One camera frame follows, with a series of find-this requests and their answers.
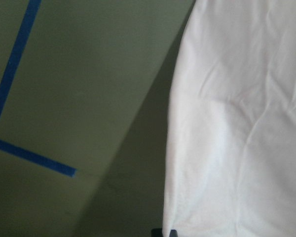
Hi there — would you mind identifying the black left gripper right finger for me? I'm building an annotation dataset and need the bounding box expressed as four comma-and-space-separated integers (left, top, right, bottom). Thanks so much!
169, 230, 178, 237

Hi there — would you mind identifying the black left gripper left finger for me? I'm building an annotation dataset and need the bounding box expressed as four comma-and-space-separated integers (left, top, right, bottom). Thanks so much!
150, 227, 163, 237

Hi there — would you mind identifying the pink Snoopy t-shirt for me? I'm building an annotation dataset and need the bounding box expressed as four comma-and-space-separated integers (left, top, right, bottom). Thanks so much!
162, 0, 296, 237

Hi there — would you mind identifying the crossing blue tape line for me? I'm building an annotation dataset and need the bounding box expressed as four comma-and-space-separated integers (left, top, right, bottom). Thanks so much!
0, 140, 76, 177

